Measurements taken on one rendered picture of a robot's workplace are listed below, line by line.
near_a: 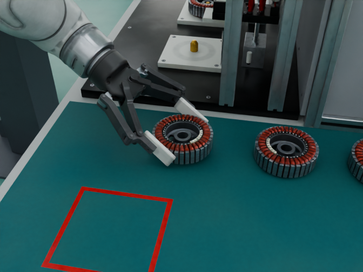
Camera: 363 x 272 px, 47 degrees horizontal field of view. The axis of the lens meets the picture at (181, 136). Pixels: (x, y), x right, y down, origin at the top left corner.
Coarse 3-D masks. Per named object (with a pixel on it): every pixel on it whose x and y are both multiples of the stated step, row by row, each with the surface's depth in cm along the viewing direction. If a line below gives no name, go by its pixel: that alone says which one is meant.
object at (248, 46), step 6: (246, 36) 100; (252, 36) 100; (258, 36) 99; (264, 36) 100; (246, 42) 97; (252, 42) 97; (258, 42) 97; (264, 42) 97; (246, 48) 96; (252, 48) 96; (258, 48) 95; (264, 48) 95; (246, 54) 97; (252, 54) 97; (258, 54) 96; (264, 54) 96; (252, 60) 98; (258, 60) 97; (246, 66) 99; (252, 66) 99; (258, 66) 98
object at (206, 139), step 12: (168, 120) 79; (180, 120) 79; (192, 120) 79; (204, 120) 80; (156, 132) 76; (168, 132) 79; (180, 132) 78; (192, 132) 80; (204, 132) 76; (168, 144) 74; (180, 144) 74; (192, 144) 74; (204, 144) 74; (180, 156) 73; (192, 156) 73; (204, 156) 75
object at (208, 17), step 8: (216, 0) 92; (224, 0) 92; (208, 8) 98; (216, 8) 92; (224, 8) 92; (256, 8) 94; (264, 8) 94; (208, 16) 95; (216, 16) 93; (224, 16) 92; (248, 16) 91; (256, 16) 91; (264, 16) 91; (272, 16) 91; (256, 24) 93; (256, 32) 94; (256, 40) 96
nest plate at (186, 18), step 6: (186, 0) 128; (186, 6) 124; (186, 12) 121; (180, 18) 117; (186, 18) 117; (192, 18) 117; (198, 18) 117; (186, 24) 117; (192, 24) 117; (198, 24) 116; (204, 24) 116; (210, 24) 116; (216, 24) 115; (222, 24) 115
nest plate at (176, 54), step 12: (180, 36) 109; (168, 48) 104; (180, 48) 104; (204, 48) 104; (216, 48) 104; (168, 60) 99; (180, 60) 99; (192, 60) 99; (204, 60) 99; (216, 60) 99
